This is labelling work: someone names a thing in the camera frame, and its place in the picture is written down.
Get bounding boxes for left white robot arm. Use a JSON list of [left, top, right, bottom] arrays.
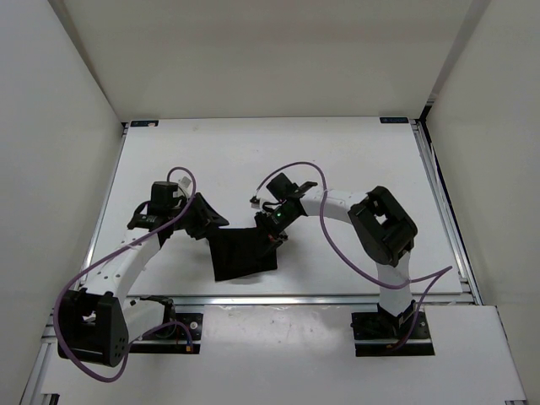
[[55, 192, 228, 367]]

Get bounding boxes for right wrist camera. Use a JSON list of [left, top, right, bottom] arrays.
[[250, 173, 317, 210]]

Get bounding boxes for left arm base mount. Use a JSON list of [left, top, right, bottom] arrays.
[[123, 296, 203, 355]]

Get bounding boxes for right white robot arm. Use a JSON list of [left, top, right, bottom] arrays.
[[250, 181, 418, 338]]

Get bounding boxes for left blue corner label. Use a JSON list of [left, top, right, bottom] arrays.
[[130, 120, 159, 127]]

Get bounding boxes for right blue corner label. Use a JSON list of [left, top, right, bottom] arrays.
[[380, 116, 409, 124]]

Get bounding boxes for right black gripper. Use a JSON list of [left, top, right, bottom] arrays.
[[255, 205, 300, 259]]

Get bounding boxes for blue corner label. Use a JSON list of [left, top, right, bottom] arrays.
[[130, 120, 159, 127], [380, 116, 409, 124]]

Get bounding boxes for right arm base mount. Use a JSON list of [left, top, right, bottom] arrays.
[[350, 300, 435, 358]]

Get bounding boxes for aluminium front rail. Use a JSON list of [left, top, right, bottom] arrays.
[[121, 294, 482, 308]]

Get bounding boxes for black skirt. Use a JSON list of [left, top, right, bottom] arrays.
[[208, 228, 278, 282]]

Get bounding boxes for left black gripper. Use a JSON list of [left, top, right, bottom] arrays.
[[168, 192, 229, 240]]

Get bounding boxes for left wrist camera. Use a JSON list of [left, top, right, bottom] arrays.
[[127, 181, 188, 230]]

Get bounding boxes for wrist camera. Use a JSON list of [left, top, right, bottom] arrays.
[[250, 173, 317, 210], [127, 181, 188, 230]]

